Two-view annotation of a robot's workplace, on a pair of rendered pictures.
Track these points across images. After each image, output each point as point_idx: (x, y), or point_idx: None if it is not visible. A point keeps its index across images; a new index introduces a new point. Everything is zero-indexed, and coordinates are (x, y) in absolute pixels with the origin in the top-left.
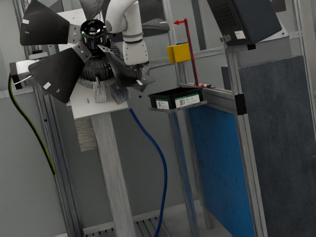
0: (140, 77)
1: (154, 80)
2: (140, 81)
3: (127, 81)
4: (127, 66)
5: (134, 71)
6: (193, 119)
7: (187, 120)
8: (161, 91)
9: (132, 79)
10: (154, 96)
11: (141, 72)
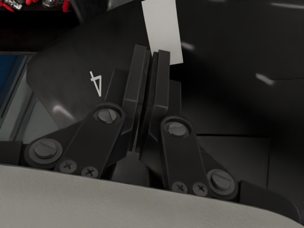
0: (143, 51)
1: (27, 71)
2: (142, 44)
3: (298, 49)
4: (272, 209)
5: (138, 168)
6: (1, 55)
7: (17, 71)
8: (34, 53)
9: (220, 69)
10: (80, 1)
11: (107, 92)
